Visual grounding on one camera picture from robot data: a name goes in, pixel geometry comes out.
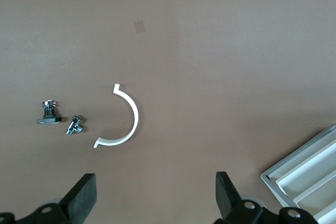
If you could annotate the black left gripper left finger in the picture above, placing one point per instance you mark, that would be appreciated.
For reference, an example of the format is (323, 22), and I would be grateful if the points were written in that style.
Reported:
(81, 197)

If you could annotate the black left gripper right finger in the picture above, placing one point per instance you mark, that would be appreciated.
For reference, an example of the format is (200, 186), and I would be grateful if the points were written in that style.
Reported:
(225, 195)

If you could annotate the white plastic drawer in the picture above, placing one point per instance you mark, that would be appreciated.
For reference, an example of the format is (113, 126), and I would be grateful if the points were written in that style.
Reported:
(323, 195)
(329, 216)
(309, 174)

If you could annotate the white drawer cabinet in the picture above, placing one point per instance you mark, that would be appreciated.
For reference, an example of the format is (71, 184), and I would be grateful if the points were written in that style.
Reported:
(267, 179)

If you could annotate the small metal valve fitting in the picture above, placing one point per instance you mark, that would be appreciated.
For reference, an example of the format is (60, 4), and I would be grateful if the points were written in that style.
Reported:
(74, 125)

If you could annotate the black flat-cap switch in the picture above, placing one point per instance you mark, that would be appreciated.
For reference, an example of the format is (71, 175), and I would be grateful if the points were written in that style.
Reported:
(48, 119)

